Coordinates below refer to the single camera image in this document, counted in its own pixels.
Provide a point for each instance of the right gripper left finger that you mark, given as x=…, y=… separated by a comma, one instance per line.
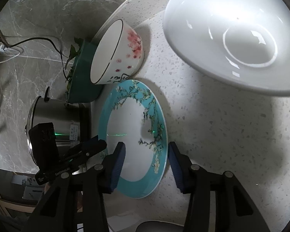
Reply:
x=118, y=157

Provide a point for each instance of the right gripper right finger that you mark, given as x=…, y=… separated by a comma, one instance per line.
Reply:
x=175, y=157

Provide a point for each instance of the teal floral plate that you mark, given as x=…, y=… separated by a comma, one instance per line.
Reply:
x=132, y=114

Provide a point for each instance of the grey gradient plate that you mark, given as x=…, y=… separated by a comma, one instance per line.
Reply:
x=159, y=226

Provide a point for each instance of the floral patterned small bowl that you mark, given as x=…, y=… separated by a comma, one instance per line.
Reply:
x=119, y=54

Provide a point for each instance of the large white bowl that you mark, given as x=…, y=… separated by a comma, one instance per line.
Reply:
x=243, y=43

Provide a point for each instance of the steel rice cooker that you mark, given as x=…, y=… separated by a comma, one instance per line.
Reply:
x=55, y=126

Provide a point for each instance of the green colander basket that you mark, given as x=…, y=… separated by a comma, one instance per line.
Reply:
x=80, y=89

